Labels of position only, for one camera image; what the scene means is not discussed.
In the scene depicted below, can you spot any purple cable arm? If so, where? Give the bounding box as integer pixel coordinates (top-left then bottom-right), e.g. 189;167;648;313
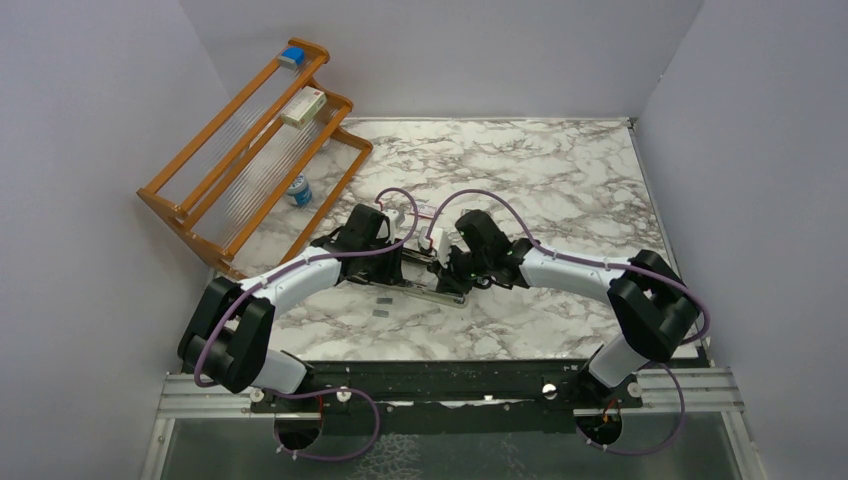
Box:
193;188;421;463
423;188;711;458

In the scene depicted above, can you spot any black stapler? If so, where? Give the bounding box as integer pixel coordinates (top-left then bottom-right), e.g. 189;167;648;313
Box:
402;247;437;266

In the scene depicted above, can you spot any blue white jar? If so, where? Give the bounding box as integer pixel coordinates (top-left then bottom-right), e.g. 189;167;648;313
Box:
285;174;313;208

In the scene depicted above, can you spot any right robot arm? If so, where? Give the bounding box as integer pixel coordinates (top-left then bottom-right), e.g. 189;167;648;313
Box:
419;210;703;407

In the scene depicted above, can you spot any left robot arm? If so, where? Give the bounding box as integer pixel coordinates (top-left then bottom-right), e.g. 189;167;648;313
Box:
177;204;404;411

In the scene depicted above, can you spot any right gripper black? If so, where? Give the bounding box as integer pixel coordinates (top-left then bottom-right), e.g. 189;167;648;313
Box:
431;243;490;296

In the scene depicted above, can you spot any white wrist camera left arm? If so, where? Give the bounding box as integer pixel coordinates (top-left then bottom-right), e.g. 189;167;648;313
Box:
383;209;405;241

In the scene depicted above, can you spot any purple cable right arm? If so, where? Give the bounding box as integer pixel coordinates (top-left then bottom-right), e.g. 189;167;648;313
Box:
423;188;711;458

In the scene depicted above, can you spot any red white staple box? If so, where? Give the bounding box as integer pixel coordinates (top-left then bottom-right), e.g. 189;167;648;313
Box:
418;204;437;219

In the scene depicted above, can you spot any white red box on shelf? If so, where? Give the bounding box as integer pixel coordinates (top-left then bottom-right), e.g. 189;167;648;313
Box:
279;86;327;129

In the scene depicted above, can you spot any orange wooden shelf rack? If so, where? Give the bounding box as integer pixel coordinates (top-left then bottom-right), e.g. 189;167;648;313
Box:
137;37;373;279

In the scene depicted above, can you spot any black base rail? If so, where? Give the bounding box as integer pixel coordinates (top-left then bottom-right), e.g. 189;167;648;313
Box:
162;358;743;439

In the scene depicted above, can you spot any blue grey eraser block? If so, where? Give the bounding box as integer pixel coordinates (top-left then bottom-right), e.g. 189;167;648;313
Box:
276;46;306;71

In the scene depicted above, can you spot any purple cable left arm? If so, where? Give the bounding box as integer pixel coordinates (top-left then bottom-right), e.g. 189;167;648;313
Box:
193;188;421;463

